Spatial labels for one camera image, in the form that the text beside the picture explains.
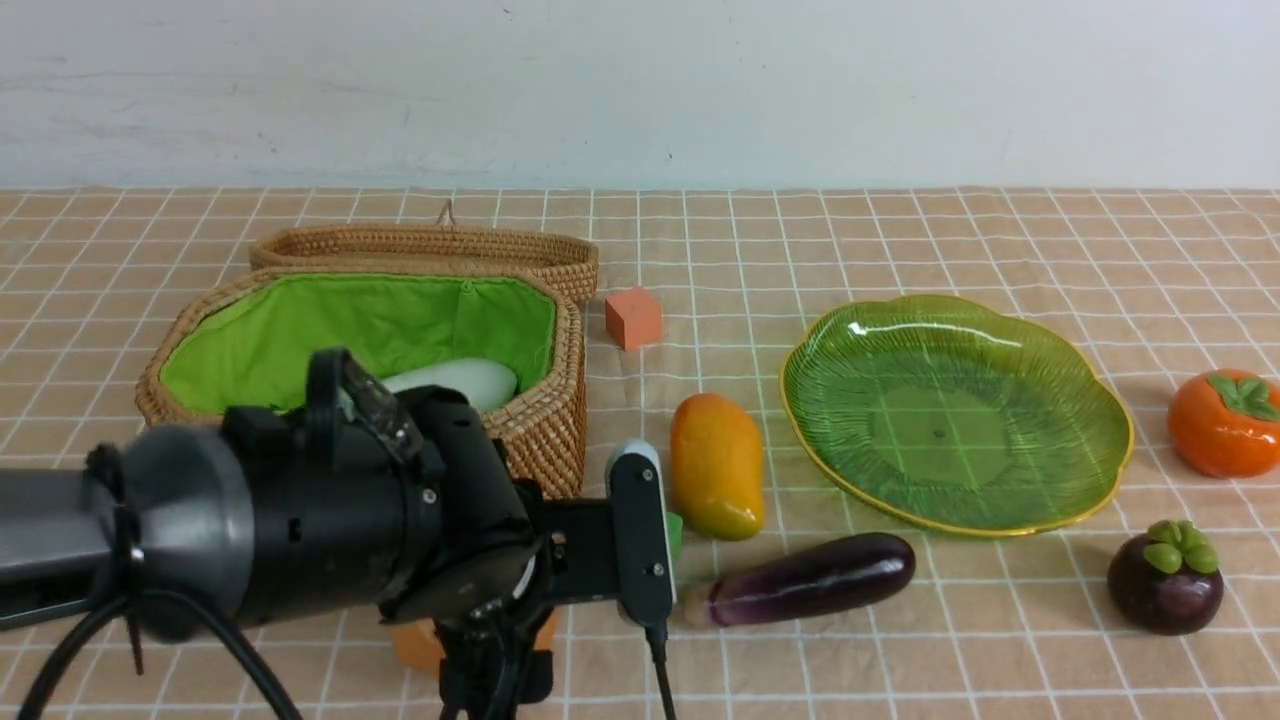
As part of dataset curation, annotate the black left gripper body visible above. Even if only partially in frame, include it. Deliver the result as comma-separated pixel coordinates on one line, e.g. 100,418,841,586
220,348,621,633

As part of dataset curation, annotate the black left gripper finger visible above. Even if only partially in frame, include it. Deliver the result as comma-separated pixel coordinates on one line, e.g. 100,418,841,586
500,605,554,719
436,621,500,719

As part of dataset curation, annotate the tan potato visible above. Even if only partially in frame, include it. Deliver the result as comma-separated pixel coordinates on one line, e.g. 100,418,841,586
390,609,559,682

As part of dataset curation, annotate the white radish with green leaves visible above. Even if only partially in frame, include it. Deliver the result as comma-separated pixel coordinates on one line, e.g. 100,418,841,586
381,357,518,414

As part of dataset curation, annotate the yellow orange mango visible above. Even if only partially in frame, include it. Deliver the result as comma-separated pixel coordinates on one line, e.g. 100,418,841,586
669,393,765,541

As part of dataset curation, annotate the purple eggplant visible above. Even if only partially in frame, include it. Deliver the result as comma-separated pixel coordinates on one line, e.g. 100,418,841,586
675,532,916,629

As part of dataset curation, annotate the dark purple mangosteen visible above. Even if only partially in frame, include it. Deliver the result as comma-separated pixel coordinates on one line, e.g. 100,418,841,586
1106,520,1224,635

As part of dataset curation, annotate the orange persimmon green top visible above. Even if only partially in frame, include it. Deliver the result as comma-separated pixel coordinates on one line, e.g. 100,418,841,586
1167,369,1279,479

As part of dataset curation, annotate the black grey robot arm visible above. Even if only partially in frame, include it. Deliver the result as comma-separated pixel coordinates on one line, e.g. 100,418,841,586
3,347,668,719

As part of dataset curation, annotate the green toy cube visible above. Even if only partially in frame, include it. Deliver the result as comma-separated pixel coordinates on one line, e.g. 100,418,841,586
666,511,684,564

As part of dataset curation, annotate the woven wicker basket green lining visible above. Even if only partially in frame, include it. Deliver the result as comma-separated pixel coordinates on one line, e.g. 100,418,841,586
134,266,588,498

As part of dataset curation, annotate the woven wicker basket lid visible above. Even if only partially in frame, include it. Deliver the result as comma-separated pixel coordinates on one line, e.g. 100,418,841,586
248,200,599,304

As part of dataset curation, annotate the orange toy cube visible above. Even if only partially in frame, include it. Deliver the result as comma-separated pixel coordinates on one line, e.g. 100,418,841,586
605,286,664,352

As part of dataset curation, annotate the green glass leaf plate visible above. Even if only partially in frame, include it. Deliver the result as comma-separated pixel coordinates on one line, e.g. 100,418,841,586
778,295,1134,538

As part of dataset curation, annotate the beige checkered tablecloth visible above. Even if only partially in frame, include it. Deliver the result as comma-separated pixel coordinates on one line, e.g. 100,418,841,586
1,187,1279,719

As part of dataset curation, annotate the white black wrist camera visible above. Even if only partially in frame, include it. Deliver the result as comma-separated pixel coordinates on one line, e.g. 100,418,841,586
605,439,676,639

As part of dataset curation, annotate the black camera cable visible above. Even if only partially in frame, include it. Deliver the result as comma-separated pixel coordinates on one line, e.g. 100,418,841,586
15,585,678,720

